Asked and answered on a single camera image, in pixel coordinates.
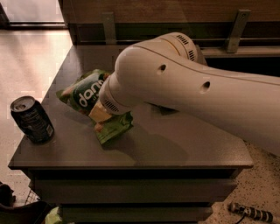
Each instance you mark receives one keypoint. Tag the metal wall bracket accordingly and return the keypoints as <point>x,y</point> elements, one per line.
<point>233,40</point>
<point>109,27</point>

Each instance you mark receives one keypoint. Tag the left metal wall bracket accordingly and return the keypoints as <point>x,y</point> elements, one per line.
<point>109,27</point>

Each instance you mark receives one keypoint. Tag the black white striped tool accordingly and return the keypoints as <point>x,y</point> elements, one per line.
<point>250,212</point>

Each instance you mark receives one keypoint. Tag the dark pepsi can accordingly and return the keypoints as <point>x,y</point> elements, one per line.
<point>32,119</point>

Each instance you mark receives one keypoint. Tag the grey drawer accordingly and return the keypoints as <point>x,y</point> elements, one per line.
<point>132,215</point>
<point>133,191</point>

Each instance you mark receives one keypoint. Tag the lower grey drawer front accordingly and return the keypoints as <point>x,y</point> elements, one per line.
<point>132,215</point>

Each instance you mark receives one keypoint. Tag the green bag under table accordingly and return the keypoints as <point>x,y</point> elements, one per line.
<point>53,217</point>

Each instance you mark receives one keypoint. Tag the right metal wall bracket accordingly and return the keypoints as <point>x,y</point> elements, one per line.
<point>233,40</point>

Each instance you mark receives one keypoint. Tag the dark chair at corner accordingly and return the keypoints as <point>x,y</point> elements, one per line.
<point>33,213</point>

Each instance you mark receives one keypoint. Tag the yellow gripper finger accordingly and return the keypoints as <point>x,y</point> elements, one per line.
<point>98,113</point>

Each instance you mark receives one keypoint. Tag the green rice chip bag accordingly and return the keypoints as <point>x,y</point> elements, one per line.
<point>83,95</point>

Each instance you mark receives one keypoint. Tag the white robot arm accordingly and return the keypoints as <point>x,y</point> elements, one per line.
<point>165,71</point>

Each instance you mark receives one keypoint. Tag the upper grey drawer front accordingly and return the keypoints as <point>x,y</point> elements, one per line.
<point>133,191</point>

